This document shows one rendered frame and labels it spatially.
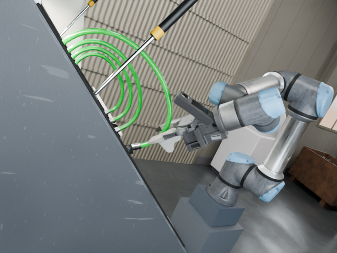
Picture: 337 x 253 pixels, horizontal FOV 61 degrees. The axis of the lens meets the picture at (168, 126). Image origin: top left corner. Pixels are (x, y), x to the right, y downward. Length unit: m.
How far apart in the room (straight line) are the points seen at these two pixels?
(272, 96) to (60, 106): 0.47
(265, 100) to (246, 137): 3.26
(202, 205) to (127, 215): 0.75
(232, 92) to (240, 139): 3.18
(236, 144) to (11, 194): 3.65
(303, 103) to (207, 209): 0.61
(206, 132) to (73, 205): 0.38
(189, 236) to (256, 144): 2.63
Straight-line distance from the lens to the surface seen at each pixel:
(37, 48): 0.47
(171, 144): 0.79
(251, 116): 0.73
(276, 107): 0.73
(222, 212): 1.34
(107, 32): 0.78
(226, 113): 0.74
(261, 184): 1.28
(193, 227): 1.39
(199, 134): 0.76
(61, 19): 1.18
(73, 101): 0.50
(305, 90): 1.16
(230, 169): 1.32
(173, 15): 0.54
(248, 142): 3.95
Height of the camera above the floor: 1.46
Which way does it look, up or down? 16 degrees down
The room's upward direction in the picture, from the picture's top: 24 degrees clockwise
